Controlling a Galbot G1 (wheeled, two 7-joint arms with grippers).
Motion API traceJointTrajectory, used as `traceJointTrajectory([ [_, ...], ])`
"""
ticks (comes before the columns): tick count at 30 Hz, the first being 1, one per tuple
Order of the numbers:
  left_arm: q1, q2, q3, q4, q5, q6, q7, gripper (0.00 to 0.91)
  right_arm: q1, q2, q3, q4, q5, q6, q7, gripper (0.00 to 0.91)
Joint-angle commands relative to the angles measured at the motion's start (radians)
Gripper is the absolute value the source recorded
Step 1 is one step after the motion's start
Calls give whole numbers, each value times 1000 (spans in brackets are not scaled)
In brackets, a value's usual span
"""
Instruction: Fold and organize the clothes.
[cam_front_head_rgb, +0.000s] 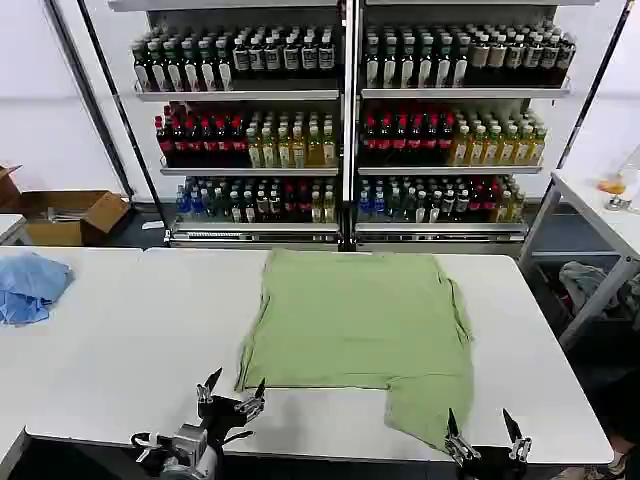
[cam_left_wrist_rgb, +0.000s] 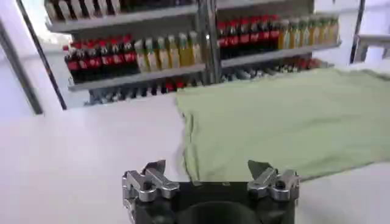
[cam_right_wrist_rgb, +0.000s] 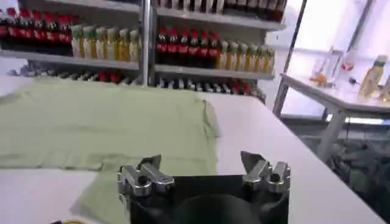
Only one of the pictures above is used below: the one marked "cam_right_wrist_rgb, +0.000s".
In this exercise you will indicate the dark cloth pile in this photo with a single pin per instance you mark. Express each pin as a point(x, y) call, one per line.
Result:
point(359, 170)

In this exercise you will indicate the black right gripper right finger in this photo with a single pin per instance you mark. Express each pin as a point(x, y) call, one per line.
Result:
point(268, 176)

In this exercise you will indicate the light green shirt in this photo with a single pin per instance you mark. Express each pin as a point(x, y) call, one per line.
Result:
point(103, 131)

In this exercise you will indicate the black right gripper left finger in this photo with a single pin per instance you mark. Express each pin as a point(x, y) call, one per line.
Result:
point(143, 178)

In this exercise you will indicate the white side table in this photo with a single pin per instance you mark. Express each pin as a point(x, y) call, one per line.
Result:
point(335, 103)

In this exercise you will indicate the clear stand with orange object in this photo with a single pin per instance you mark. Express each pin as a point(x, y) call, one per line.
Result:
point(326, 71)

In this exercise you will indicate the shelf rack with bottles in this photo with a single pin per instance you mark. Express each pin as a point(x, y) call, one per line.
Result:
point(143, 42)

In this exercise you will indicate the yellow drink bottle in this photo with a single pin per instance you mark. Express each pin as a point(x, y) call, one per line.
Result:
point(371, 77)

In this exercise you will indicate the yellow round object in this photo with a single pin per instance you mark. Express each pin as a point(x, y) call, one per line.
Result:
point(71, 222)

